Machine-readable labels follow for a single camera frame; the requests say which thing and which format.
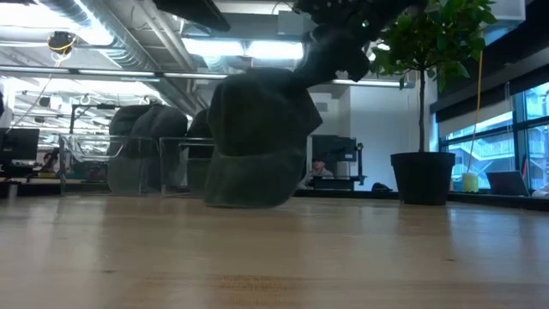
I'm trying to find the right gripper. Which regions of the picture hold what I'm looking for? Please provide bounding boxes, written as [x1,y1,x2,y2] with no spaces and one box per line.
[295,19,387,89]

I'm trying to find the grey ceiling box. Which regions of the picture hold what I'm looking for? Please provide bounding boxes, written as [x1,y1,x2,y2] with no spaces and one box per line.
[277,9,317,38]

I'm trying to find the person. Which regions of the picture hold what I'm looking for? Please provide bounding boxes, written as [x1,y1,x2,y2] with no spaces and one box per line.
[42,148,62,173]
[299,156,335,191]

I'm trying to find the green potted plant, black pot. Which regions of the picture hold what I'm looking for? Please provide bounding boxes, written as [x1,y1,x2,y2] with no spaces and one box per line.
[369,0,499,206]

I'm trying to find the yellow cup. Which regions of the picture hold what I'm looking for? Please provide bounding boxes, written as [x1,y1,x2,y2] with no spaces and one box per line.
[462,172,480,194]

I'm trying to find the long ceiling light strip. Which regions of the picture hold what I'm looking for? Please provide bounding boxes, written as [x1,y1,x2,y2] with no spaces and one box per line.
[0,65,408,87]

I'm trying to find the clear plastic bin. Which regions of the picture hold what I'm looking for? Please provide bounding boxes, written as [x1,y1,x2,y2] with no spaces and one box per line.
[58,134,215,197]

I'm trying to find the black computer monitor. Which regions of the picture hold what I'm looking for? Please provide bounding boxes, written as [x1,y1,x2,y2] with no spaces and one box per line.
[0,127,40,167]

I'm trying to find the yellow hanging cord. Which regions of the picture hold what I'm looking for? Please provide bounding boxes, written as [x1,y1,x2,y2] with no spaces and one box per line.
[469,50,485,173]

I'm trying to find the silver ceiling air duct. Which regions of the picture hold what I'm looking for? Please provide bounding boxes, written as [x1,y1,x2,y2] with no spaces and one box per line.
[40,0,211,115]

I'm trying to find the black yellow cable reel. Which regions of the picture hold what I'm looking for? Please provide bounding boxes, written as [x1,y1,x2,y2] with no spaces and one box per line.
[46,30,78,56]

